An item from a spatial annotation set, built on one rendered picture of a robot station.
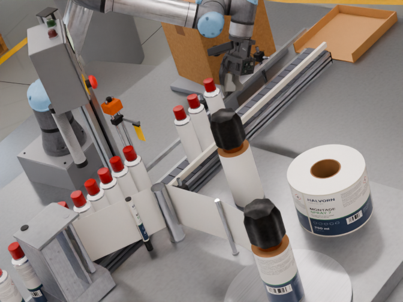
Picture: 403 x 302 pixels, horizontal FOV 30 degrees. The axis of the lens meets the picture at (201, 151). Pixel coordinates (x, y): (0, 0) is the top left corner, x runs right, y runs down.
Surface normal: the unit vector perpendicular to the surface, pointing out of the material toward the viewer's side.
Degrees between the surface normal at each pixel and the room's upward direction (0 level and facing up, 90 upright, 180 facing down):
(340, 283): 0
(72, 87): 90
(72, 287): 90
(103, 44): 94
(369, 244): 0
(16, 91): 0
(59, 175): 90
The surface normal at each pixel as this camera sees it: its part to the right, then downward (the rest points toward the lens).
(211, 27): -0.06, 0.61
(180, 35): -0.75, 0.54
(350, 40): -0.27, -0.78
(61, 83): 0.22, 0.52
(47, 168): -0.52, 0.62
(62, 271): 0.72, 0.22
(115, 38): 0.49, 0.45
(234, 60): -0.66, 0.16
